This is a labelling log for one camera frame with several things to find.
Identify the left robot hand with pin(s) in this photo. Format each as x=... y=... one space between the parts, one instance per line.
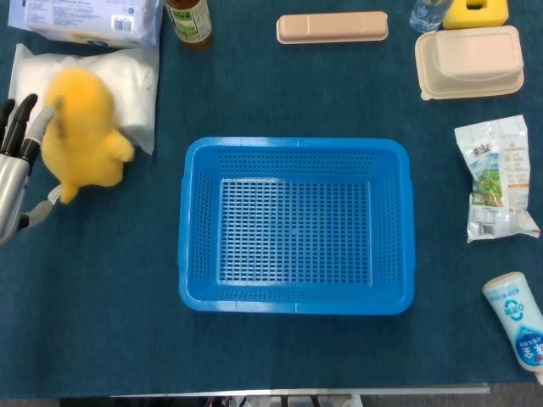
x=10 y=186

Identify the yellow plush toy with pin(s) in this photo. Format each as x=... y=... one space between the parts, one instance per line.
x=85 y=140

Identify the white printed snack bag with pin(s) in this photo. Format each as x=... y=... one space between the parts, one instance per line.
x=496 y=178

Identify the white milk bottle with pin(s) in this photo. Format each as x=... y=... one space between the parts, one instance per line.
x=515 y=313

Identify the white soft plastic-wrapped pack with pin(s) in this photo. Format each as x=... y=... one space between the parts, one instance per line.
x=127 y=80

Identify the blue white tissue pack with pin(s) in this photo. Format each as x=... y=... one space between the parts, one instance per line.
x=85 y=21

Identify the teal table cloth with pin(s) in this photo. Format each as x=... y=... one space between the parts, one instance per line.
x=127 y=339

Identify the amber tea bottle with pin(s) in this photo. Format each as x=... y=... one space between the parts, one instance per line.
x=191 y=25

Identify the blue plastic perforated basket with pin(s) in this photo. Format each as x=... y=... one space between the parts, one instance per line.
x=297 y=233

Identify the pink long plastic case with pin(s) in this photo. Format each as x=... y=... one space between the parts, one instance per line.
x=331 y=27

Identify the clear water bottle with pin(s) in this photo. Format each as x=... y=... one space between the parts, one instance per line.
x=426 y=15

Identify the beige plastic lunch box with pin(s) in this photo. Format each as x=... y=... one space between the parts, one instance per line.
x=466 y=63

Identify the yellow sponge block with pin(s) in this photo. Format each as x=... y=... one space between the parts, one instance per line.
x=458 y=15

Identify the silver metal rail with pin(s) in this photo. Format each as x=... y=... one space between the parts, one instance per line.
x=297 y=389

